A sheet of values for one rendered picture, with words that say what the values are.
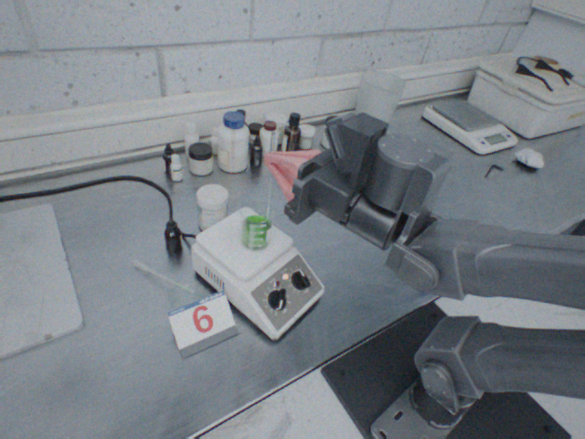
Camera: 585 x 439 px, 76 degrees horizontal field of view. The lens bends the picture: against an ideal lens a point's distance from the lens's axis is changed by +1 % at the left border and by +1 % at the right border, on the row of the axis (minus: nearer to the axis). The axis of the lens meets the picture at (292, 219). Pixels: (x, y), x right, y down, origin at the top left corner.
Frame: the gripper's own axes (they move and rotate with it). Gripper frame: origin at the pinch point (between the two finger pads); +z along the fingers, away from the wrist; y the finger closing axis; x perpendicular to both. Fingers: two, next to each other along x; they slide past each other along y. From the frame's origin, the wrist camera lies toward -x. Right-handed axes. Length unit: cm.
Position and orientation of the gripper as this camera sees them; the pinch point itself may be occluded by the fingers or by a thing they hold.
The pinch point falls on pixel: (271, 159)
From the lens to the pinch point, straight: 51.9
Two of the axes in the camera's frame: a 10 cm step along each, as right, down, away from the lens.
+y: -6.3, 4.6, -6.2
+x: -1.0, 7.4, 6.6
